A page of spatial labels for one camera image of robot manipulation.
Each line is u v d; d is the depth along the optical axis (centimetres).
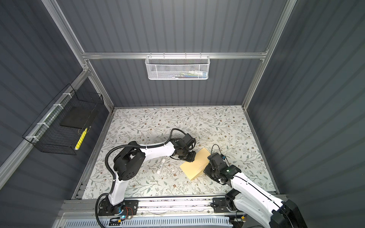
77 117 76
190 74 92
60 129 72
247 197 50
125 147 53
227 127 108
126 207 72
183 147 73
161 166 86
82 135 70
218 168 64
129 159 55
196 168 88
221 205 72
